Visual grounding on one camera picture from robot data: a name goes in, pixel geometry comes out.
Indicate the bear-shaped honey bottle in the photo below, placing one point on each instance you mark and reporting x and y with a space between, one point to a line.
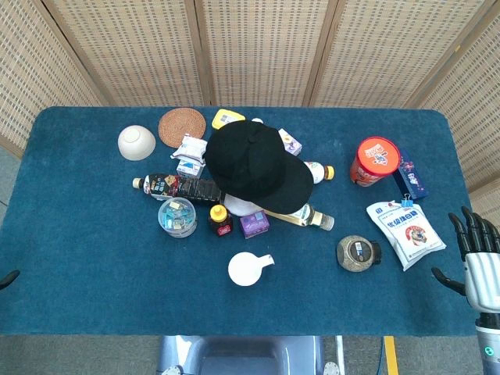
220 222

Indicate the dark tea bottle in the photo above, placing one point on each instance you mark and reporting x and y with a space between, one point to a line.
176 187

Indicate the clear jar of clips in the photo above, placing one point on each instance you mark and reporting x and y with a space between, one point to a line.
177 217

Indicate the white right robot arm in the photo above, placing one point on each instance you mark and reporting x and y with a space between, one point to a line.
490 343

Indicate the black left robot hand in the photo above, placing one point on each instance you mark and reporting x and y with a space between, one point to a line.
8 279

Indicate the white snack packet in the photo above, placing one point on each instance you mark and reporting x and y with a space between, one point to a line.
190 148

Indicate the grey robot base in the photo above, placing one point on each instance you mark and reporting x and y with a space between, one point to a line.
250 355

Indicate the small purple box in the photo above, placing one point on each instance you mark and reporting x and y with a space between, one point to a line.
254 224

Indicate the small blue white carton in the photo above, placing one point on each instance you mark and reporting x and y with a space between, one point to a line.
189 168

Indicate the small purple white carton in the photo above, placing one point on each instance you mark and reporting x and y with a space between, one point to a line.
291 143

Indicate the dark blue floral box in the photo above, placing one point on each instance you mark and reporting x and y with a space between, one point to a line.
411 177

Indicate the white bottle with yellow cap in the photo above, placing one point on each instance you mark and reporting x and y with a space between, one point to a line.
320 172

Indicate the blue binder clip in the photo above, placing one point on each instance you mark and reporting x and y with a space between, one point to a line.
406 203

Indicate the green tub with yellow lid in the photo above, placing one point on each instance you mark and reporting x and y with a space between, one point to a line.
224 117

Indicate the woven bamboo folding screen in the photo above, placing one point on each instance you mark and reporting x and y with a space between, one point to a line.
265 47

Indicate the white sugar bag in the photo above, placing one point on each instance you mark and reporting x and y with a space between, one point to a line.
408 234

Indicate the cream ceramic bowl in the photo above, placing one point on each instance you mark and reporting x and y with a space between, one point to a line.
136 142

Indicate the round woven rattan coaster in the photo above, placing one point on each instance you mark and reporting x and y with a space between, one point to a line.
181 126

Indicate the blue felt table cover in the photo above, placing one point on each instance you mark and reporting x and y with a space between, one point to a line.
97 273

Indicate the round glass jar of seeds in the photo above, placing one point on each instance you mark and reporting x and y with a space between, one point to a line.
355 252

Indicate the red cylindrical snack tub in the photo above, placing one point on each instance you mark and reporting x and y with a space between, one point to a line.
376 158

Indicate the yellow floor tape strip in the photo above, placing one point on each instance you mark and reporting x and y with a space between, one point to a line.
391 355

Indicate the black baseball cap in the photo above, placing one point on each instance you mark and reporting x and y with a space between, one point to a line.
254 164

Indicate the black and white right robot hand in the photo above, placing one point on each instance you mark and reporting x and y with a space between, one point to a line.
482 277

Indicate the pale yellow tea bottle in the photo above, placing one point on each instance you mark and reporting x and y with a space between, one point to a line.
308 217

